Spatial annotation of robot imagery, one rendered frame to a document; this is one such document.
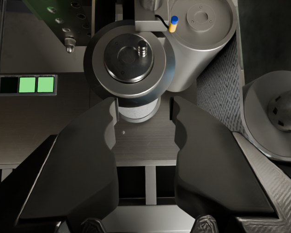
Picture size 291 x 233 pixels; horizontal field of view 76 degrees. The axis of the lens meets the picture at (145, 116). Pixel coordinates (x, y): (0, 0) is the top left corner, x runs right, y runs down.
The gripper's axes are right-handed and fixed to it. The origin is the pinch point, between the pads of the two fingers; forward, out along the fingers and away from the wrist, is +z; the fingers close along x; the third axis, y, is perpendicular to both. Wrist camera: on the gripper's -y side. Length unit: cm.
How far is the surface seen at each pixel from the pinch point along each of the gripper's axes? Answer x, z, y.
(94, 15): -7.9, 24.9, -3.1
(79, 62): -62, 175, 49
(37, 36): -101, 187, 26
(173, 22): 3.9, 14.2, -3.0
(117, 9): -9, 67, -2
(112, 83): -4.7, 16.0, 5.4
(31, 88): -37, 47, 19
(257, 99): 18.4, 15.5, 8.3
